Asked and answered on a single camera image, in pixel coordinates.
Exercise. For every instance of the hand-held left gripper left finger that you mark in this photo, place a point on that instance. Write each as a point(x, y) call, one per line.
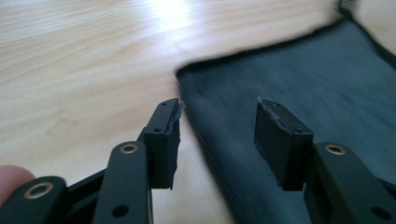
point(163, 146)

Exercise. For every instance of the dark grey cloth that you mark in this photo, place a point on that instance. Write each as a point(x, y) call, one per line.
point(311, 77)

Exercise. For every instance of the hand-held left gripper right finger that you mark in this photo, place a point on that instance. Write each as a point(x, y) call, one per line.
point(280, 146)

